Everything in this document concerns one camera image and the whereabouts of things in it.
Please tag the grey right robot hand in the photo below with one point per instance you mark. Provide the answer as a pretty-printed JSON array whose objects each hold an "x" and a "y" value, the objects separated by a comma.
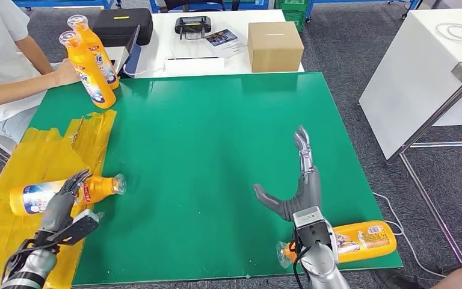
[{"x": 308, "y": 191}]

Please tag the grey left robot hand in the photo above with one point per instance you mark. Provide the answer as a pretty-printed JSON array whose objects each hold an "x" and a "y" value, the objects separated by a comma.
[{"x": 59, "y": 211}]

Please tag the person's right hand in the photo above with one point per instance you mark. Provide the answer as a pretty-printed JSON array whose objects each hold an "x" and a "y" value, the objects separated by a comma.
[{"x": 65, "y": 73}]

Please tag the orange detergent bottle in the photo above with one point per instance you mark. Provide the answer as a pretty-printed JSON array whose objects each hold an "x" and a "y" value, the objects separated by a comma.
[
  {"x": 99, "y": 187},
  {"x": 105, "y": 70},
  {"x": 85, "y": 64},
  {"x": 374, "y": 239}
]

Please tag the black zip case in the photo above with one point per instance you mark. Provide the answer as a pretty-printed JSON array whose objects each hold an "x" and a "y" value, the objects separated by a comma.
[{"x": 117, "y": 30}]

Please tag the person's left forearm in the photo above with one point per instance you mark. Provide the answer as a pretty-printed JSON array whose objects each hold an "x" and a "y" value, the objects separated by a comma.
[{"x": 35, "y": 58}]

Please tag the yellow taped cardboard sheet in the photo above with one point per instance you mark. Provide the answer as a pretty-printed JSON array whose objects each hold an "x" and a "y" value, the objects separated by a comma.
[{"x": 16, "y": 247}]

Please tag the tablet with blue cover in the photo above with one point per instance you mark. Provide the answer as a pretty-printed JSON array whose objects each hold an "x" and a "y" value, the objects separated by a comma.
[{"x": 134, "y": 60}]

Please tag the white desk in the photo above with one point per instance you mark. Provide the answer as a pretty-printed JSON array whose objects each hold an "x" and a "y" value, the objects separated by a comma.
[{"x": 163, "y": 44}]

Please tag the green work table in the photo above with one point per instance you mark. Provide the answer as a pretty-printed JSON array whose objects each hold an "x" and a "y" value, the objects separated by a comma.
[{"x": 195, "y": 131}]

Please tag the flat white box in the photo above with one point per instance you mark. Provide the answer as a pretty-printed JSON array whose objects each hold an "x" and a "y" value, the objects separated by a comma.
[{"x": 194, "y": 66}]

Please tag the black remote controller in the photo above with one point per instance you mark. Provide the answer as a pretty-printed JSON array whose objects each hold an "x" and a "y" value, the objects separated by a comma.
[{"x": 193, "y": 24}]

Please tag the brown cardboard box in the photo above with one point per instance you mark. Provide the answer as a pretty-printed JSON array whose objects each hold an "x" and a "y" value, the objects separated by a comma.
[{"x": 275, "y": 48}]

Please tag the large white table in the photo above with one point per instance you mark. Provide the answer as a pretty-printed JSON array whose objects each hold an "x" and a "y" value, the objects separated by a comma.
[{"x": 412, "y": 81}]

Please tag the printed booklet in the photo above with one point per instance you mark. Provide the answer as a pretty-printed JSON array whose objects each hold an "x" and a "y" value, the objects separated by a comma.
[{"x": 224, "y": 42}]

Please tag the green plastic crate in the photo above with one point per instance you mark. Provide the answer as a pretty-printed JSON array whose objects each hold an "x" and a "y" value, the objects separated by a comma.
[{"x": 294, "y": 14}]

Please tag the blue metal rack leg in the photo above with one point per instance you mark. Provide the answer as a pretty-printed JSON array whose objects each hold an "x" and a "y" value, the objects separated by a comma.
[{"x": 410, "y": 6}]

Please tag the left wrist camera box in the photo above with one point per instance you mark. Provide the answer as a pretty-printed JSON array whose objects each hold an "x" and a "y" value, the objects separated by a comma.
[{"x": 81, "y": 227}]

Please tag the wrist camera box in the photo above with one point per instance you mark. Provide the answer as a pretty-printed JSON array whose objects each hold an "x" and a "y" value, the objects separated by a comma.
[
  {"x": 310, "y": 225},
  {"x": 81, "y": 227}
]

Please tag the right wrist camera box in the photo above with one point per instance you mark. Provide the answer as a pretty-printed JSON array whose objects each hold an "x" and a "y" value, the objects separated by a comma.
[{"x": 310, "y": 225}]

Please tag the grey metal table frame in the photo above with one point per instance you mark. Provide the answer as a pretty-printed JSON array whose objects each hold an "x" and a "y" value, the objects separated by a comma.
[{"x": 428, "y": 124}]

